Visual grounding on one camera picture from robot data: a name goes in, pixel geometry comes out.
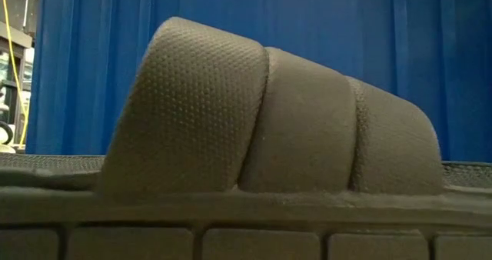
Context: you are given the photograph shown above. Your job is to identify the blue plastic bin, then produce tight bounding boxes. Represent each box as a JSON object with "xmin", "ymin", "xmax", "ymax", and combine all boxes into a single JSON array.
[{"xmin": 25, "ymin": 0, "xmax": 492, "ymax": 163}]

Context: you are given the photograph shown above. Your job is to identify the yellow-orange cable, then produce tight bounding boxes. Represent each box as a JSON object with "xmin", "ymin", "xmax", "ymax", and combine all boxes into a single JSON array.
[{"xmin": 0, "ymin": 0, "xmax": 31, "ymax": 146}]

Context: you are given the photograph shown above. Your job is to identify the grey shelving rack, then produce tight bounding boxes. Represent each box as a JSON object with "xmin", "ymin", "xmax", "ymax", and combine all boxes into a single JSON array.
[{"xmin": 0, "ymin": 0, "xmax": 41, "ymax": 154}]

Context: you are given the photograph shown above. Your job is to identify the black foam slide sandal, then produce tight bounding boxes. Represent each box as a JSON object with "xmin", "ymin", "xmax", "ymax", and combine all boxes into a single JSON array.
[{"xmin": 0, "ymin": 16, "xmax": 492, "ymax": 260}]

